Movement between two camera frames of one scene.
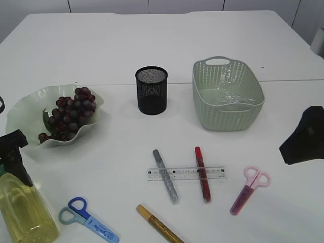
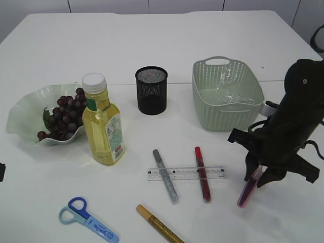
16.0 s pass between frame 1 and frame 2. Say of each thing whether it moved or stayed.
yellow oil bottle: moved
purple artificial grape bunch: stayed
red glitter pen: stayed
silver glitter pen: stayed
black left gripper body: moved
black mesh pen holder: stayed
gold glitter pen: stayed
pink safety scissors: moved
